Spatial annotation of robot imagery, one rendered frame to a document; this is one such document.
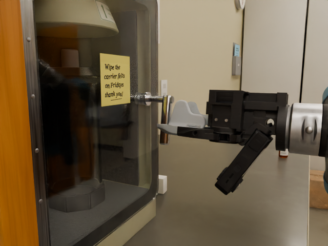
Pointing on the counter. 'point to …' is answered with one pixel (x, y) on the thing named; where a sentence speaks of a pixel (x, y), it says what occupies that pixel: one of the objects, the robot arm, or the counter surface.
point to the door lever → (164, 139)
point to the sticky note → (114, 79)
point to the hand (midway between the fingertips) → (166, 130)
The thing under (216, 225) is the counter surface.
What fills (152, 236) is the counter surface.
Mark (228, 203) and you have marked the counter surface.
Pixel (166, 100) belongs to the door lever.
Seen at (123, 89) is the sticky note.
